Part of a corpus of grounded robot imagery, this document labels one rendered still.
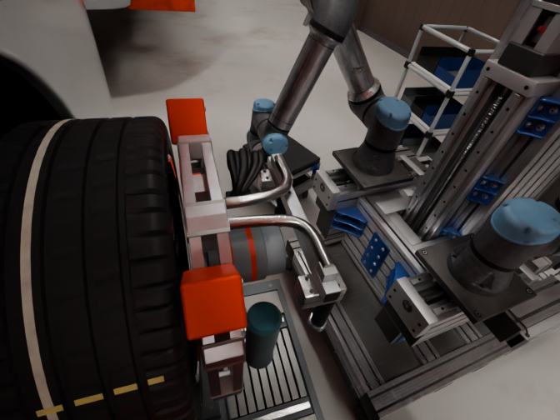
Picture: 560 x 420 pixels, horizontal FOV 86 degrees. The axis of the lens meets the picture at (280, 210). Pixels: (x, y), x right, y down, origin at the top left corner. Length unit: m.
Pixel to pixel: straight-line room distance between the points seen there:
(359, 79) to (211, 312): 0.88
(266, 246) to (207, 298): 0.33
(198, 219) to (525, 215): 0.69
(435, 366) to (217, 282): 1.24
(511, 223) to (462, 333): 0.90
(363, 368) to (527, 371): 0.94
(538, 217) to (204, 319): 0.72
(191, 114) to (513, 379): 1.82
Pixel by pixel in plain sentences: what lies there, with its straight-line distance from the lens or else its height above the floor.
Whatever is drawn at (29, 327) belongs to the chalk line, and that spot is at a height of 1.09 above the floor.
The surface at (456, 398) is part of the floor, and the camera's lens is 1.77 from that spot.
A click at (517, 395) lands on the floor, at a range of 1.95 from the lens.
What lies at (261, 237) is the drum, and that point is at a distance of 0.70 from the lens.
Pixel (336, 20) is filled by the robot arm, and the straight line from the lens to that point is 0.83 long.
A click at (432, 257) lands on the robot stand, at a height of 0.82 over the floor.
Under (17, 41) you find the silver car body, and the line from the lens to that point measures 0.71.
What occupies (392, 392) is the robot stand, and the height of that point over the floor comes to 0.23.
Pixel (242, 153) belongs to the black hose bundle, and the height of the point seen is 1.05.
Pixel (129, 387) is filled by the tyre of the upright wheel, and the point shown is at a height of 1.01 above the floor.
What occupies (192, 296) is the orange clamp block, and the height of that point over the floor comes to 1.12.
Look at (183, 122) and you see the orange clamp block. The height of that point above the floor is 1.13.
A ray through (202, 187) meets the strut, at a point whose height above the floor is 1.09.
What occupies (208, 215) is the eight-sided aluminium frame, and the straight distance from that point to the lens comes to 0.47.
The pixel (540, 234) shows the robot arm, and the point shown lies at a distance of 0.83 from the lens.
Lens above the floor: 1.46
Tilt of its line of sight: 45 degrees down
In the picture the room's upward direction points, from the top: 8 degrees clockwise
